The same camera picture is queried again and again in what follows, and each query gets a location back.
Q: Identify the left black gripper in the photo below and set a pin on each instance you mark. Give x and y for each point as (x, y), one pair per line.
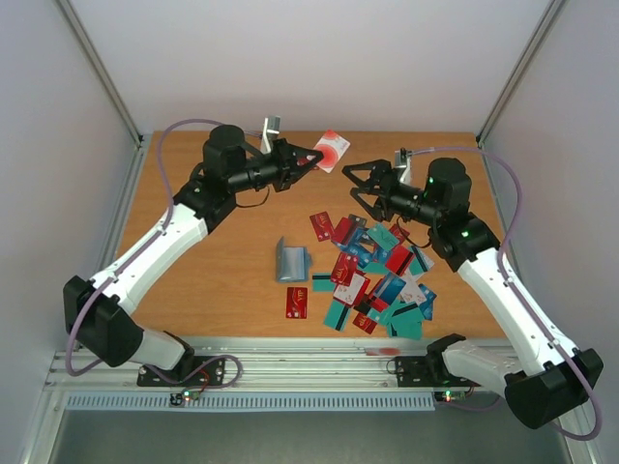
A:
(282, 164)

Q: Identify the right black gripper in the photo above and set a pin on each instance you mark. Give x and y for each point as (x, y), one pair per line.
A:
(382, 190)

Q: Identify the white card red circle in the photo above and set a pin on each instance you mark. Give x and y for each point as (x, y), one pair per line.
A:
(333, 147)

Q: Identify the teal card holder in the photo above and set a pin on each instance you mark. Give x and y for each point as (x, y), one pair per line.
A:
(292, 263)

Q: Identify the red vip card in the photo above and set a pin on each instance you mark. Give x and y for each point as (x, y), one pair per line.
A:
(297, 302)
(344, 269)
(322, 226)

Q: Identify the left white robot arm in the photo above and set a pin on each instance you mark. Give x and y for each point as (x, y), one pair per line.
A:
(98, 310)

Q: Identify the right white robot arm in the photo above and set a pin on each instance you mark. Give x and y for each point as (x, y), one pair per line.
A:
(550, 376)

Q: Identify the teal card upper pile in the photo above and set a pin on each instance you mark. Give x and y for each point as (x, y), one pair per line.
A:
(383, 236)

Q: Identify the red card black stripe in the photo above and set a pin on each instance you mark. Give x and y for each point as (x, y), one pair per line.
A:
(399, 260)

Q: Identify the blue white card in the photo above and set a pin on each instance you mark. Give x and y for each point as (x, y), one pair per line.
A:
(387, 289)

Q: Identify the white card floral print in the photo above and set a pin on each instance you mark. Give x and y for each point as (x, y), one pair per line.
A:
(353, 292)

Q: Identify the teal card left stripe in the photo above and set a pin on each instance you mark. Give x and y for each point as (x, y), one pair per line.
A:
(321, 283)

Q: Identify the teal card black stripe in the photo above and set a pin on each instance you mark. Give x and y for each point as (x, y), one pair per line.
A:
(337, 315)

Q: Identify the red card bottom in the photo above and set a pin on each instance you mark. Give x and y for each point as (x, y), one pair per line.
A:
(364, 323)

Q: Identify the teal card bottom right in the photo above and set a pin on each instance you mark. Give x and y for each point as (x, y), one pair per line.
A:
(406, 321)

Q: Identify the right small circuit board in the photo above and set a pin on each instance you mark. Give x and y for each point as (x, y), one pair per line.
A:
(450, 396)

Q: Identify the small circuit board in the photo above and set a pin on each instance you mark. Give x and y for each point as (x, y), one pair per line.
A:
(450, 396)
(185, 397)

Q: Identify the left small circuit board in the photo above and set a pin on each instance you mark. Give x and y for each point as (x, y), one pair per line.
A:
(185, 397)

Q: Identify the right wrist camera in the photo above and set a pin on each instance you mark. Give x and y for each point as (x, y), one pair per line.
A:
(403, 166)

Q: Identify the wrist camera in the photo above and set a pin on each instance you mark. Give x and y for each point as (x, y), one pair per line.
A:
(270, 133)
(403, 166)

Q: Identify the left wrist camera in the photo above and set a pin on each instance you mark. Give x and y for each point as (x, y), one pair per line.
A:
(270, 133)

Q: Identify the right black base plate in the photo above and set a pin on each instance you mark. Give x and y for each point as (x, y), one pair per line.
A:
(414, 372)

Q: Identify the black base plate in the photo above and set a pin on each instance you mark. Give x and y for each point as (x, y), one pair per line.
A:
(199, 371)
(414, 372)

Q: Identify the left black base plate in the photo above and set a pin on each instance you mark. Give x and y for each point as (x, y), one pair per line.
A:
(199, 371)

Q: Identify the left aluminium frame post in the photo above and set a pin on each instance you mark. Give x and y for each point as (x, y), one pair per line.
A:
(69, 13)

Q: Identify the aluminium frame post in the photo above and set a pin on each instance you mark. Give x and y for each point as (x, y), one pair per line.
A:
(525, 59)
(69, 13)

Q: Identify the right aluminium frame post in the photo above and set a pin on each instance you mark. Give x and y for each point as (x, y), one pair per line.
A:
(525, 59)

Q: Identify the aluminium rail platform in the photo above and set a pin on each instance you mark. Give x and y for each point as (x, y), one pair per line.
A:
(280, 364)

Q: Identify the blue slotted cable duct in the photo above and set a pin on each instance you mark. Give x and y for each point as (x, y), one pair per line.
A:
(252, 402)

